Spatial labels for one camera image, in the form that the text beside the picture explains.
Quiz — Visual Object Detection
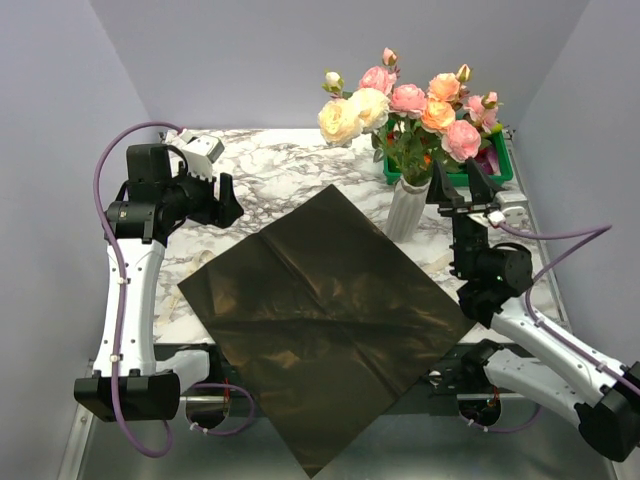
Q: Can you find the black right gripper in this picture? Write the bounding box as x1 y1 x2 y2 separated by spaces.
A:
423 156 512 281

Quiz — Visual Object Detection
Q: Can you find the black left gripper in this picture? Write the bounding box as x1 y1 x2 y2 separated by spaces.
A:
162 160 245 228

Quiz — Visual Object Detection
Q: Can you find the peach flower stem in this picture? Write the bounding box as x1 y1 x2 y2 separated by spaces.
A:
407 64 481 186

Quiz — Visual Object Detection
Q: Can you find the cream flower stem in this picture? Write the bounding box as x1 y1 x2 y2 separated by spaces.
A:
317 69 416 184

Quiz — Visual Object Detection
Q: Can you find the black wrapping paper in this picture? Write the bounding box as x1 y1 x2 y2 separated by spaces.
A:
179 186 473 476

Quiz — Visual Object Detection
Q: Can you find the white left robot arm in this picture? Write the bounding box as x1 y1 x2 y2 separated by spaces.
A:
74 136 244 422

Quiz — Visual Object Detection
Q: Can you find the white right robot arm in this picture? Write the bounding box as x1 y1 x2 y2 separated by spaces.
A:
426 159 639 462

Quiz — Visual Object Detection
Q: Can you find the white ribbed vase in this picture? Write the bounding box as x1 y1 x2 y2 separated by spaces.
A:
384 177 430 243

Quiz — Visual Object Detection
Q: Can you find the green plastic crate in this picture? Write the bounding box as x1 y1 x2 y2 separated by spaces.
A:
383 118 514 187

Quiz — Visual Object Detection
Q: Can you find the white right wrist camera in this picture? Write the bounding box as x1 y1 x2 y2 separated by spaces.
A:
469 191 528 228

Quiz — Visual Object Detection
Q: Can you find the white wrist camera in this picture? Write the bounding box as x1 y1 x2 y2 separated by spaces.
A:
178 129 224 181
469 191 528 228

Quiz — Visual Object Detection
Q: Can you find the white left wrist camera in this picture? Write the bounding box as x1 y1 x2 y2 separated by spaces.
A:
178 129 224 181

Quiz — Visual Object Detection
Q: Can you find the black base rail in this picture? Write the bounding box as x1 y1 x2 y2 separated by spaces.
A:
154 339 530 421

